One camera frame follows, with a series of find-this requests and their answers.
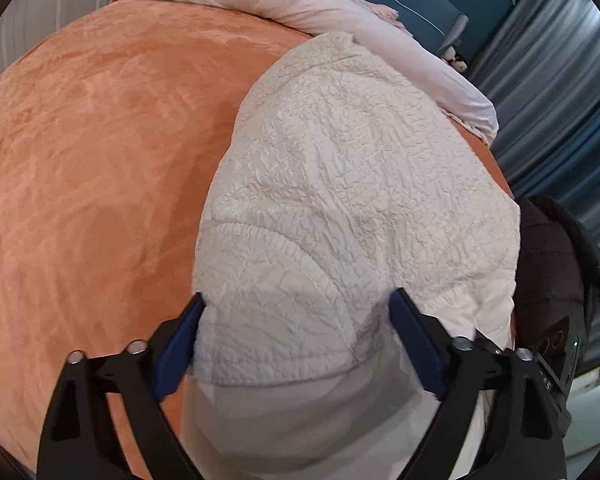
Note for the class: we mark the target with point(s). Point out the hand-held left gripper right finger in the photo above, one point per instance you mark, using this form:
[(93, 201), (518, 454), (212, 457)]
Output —
[(415, 340)]

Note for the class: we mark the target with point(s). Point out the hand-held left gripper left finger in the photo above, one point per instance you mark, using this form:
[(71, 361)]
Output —
[(177, 355)]

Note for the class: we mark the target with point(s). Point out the person's right forearm black sleeve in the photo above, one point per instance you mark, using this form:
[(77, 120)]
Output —
[(550, 260)]

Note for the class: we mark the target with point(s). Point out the grey-blue curtain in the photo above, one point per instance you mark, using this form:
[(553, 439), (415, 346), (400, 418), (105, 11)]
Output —
[(555, 110)]

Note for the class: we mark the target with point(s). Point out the small plush toy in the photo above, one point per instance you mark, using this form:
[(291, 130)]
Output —
[(455, 58)]

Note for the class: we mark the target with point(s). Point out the white crinkled pillowcase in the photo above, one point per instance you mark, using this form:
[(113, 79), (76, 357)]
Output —
[(340, 185)]

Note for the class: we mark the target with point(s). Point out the white panelled wardrobe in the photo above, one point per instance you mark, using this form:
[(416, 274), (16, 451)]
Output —
[(45, 0)]

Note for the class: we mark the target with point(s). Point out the orange plush blanket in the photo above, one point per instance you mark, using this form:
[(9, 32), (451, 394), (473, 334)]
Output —
[(105, 160)]

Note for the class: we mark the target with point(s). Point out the teal padded headboard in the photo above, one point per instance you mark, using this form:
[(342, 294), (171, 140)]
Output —
[(410, 0)]

